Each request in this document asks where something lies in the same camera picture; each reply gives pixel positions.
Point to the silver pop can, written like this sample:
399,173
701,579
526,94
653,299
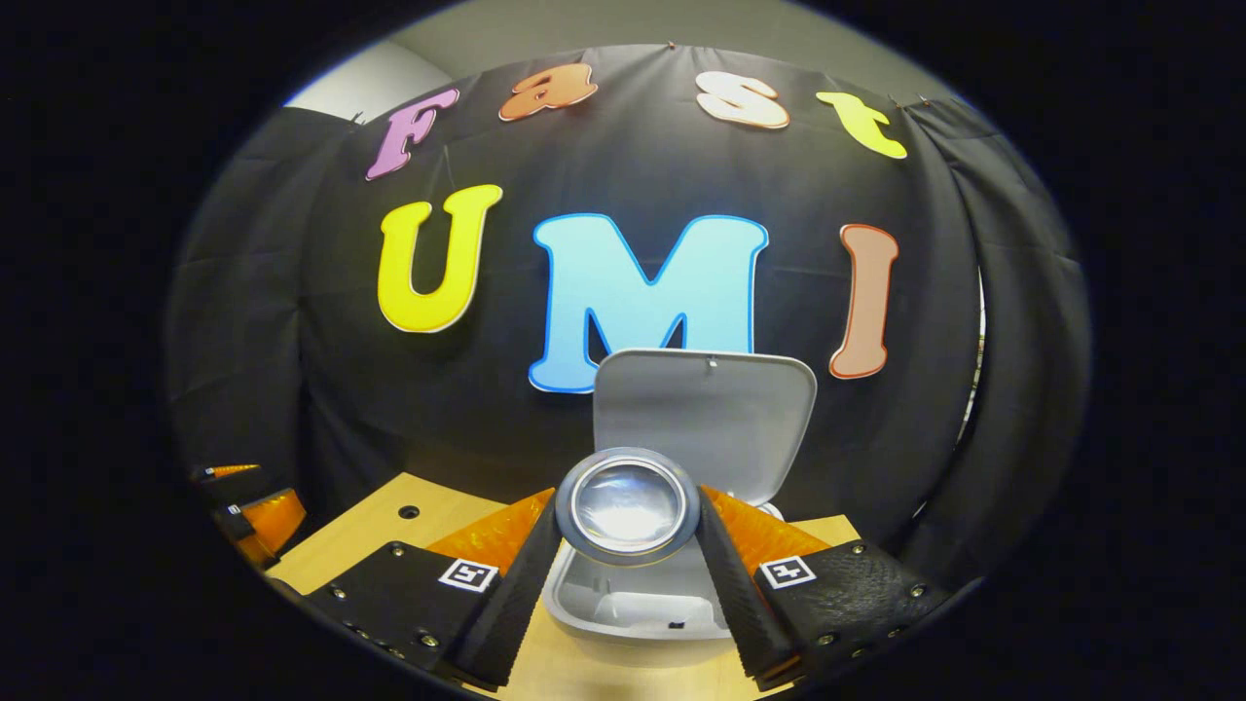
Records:
628,506

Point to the black backdrop cloth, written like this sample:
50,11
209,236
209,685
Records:
633,166

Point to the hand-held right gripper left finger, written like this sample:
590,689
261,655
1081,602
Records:
516,604

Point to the wooden desktop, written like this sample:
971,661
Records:
380,545

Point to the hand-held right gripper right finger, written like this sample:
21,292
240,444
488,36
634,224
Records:
735,594

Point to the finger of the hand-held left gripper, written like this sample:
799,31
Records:
268,526
224,472

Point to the white desktop garbage bin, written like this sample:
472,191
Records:
720,409

